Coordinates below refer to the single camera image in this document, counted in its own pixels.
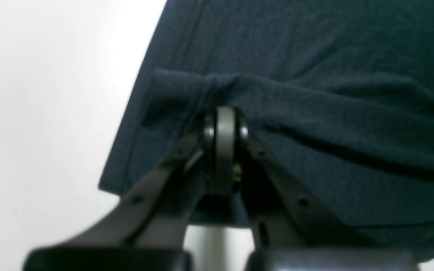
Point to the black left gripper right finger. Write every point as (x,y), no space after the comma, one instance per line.
(292,229)

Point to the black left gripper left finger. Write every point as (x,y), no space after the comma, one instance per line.
(146,230)

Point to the dark navy long-sleeve shirt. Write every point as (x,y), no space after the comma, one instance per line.
(342,91)

